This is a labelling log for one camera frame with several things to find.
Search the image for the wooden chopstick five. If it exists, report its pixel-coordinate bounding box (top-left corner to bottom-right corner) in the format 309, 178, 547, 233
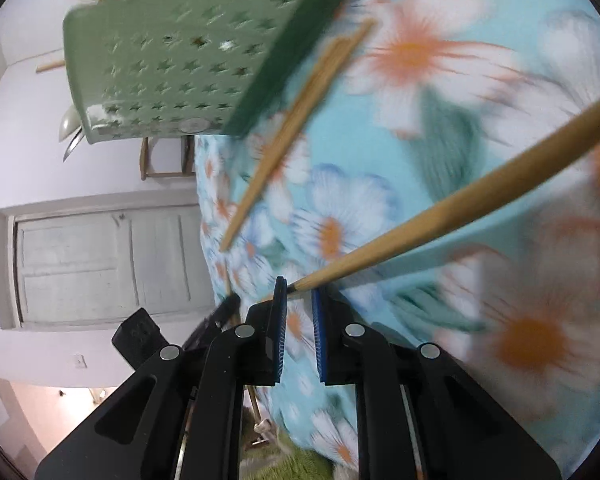
35, 60, 66, 74

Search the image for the wooden chopstick one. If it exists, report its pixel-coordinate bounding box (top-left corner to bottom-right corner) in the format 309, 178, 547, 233
288, 100, 600, 292

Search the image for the wooden chair dark seat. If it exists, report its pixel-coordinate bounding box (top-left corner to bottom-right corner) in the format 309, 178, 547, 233
138, 136, 195, 181

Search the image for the metal spoon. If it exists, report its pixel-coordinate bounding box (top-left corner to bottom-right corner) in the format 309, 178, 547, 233
62, 127, 84, 162

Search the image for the floral blue tablecloth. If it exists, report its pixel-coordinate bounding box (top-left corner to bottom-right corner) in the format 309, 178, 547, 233
195, 0, 600, 477

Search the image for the white ceramic soup spoon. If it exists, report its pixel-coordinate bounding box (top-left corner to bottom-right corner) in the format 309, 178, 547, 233
58, 105, 82, 142

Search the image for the green star-pattern utensil basket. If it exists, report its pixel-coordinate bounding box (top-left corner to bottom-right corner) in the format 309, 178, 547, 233
64, 0, 343, 144

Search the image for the white panel door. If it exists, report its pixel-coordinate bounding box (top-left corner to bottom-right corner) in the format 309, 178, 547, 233
0, 188, 213, 332

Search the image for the wooden chopstick two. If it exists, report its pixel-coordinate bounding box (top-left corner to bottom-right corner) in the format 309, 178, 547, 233
220, 18, 377, 252

